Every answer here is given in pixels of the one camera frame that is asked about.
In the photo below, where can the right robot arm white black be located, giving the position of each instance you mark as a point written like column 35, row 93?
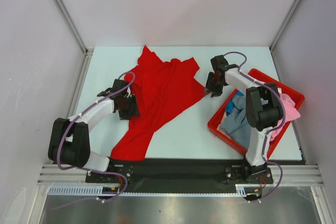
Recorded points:
column 264, row 109

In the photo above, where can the blue t-shirt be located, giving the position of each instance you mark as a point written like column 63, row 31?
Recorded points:
column 229, row 107

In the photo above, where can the left aluminium corner post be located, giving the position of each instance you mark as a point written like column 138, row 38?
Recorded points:
column 69, row 22

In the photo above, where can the pink t-shirt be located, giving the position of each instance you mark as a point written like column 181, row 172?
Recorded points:
column 291, row 113

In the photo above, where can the right aluminium corner post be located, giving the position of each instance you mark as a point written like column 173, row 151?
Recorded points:
column 289, row 15

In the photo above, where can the grey-blue t-shirt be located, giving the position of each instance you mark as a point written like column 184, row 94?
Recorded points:
column 235, row 125

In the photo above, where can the grey cable duct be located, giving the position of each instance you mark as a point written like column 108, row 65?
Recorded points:
column 249, row 190
column 100, row 191

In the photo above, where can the left grey cable duct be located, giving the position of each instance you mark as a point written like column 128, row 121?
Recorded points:
column 100, row 191

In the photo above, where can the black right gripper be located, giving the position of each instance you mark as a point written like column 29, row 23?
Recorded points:
column 216, row 92

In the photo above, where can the red t-shirt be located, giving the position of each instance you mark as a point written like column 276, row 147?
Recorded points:
column 163, row 90

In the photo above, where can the right grey cable duct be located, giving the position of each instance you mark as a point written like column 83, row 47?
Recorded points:
column 249, row 190

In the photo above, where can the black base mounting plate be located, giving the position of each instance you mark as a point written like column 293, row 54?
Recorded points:
column 177, row 187

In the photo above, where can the aluminium corner post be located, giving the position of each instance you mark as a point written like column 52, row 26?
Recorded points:
column 69, row 22
column 289, row 15

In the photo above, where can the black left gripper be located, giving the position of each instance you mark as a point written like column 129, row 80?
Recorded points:
column 133, row 110

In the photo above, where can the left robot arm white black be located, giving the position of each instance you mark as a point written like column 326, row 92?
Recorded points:
column 70, row 143

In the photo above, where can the aluminium front rail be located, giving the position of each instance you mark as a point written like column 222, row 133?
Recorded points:
column 287, row 175

